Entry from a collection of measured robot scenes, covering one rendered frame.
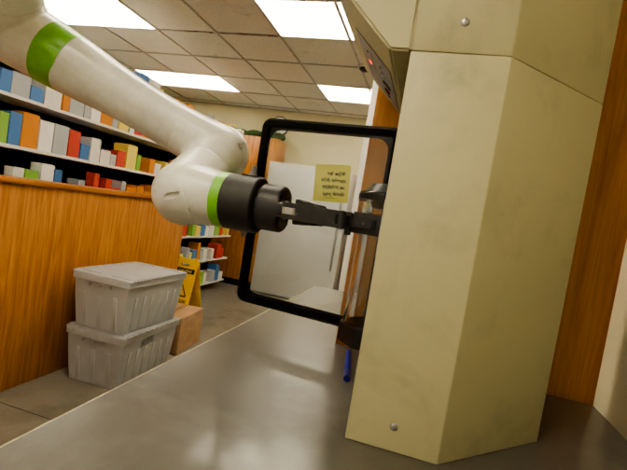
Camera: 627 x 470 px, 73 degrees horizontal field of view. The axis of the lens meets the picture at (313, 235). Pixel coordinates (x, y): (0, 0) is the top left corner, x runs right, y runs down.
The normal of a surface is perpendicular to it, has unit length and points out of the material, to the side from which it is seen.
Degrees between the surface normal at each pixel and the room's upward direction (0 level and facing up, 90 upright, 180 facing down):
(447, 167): 90
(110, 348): 95
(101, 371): 95
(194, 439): 0
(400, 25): 90
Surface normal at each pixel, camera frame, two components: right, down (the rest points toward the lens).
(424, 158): -0.25, 0.01
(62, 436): 0.16, -0.99
